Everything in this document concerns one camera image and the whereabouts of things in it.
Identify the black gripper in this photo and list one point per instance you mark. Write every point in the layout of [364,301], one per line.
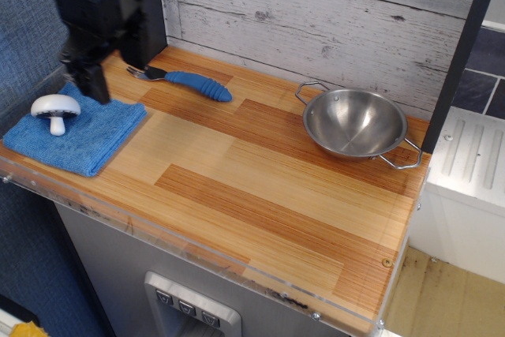
[96,29]

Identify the small stainless steel wok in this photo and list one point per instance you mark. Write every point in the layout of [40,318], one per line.
[354,123]

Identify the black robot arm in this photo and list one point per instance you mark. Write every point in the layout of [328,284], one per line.
[96,29]

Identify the white toy mushroom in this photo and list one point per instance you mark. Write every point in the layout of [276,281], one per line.
[57,108]

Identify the blue folded microfiber cloth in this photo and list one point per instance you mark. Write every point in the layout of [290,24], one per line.
[90,138]

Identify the silver toy dispenser panel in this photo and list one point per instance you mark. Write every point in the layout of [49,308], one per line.
[181,311]

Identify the yellow object at corner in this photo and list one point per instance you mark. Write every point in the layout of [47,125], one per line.
[27,330]

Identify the white ribbed cabinet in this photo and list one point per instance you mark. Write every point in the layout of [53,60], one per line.
[460,216]

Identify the dark left frame post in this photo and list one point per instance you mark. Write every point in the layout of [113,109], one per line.
[153,36]

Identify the dark frame post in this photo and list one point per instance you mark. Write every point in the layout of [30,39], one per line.
[153,36]
[467,39]

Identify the blue handled metal spork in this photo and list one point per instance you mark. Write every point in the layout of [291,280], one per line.
[205,85]

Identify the dark right frame post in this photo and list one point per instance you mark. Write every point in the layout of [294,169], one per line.
[467,39]

